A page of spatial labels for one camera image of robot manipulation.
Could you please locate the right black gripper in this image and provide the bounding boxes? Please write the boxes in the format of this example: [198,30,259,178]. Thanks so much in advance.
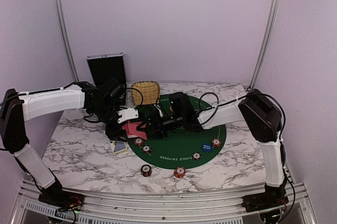
[137,111,185,139]

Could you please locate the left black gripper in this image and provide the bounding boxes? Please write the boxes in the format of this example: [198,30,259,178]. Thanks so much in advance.
[90,103,128,142]

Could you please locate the red playing card deck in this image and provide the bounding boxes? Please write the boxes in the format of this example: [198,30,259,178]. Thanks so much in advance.
[122,121,147,140]

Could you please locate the blue small blind button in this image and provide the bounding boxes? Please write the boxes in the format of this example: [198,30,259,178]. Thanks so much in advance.
[201,143,213,153]

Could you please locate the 100 chip stack bottom mat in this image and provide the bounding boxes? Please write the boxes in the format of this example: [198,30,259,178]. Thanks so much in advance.
[192,152,202,160]

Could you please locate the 5 chip stack mat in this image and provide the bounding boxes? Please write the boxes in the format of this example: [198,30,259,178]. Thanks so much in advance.
[212,138,222,147]

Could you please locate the red tan 5 chip stack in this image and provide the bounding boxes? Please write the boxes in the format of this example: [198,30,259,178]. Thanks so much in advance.
[174,166,186,178]

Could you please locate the black red 100 chip stack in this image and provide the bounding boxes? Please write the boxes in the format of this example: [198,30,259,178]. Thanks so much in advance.
[141,164,152,177]

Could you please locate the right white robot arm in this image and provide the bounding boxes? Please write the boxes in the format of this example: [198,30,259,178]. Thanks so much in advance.
[137,89,287,207]

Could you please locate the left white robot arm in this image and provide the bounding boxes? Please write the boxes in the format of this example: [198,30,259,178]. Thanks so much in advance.
[1,79,138,206]

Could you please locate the round green poker mat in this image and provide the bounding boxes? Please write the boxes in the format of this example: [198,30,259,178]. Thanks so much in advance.
[128,95,227,169]

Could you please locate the aluminium poker case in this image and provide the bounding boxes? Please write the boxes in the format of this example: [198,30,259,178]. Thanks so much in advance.
[86,52,127,86]

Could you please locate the woven bamboo basket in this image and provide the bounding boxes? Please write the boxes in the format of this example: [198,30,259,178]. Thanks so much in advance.
[131,81,160,106]

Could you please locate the playing card box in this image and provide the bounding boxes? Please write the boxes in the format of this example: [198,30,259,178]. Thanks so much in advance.
[109,140,128,156]

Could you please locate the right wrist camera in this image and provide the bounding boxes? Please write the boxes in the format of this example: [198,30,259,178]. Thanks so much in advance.
[169,92,194,122]

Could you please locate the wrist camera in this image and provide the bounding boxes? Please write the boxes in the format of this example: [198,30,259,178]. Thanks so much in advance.
[117,108,138,124]
[169,92,194,122]

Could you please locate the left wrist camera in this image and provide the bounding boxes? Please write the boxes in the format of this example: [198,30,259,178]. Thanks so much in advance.
[117,108,138,124]

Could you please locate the aluminium front rail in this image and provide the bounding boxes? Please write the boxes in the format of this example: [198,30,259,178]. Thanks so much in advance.
[9,181,318,223]

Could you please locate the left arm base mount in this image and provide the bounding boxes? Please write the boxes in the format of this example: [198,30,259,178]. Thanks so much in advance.
[38,188,84,211]

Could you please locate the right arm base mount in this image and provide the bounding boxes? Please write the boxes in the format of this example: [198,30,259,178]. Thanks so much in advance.
[241,191,289,212]

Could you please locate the left aluminium frame post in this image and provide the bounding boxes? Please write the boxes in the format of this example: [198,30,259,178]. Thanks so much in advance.
[54,0,79,82]

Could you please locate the aluminium frame post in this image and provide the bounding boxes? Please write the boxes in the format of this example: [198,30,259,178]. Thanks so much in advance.
[247,0,280,89]
[54,0,79,82]

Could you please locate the right aluminium frame post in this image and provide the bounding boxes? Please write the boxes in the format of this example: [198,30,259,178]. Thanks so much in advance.
[247,0,280,89]

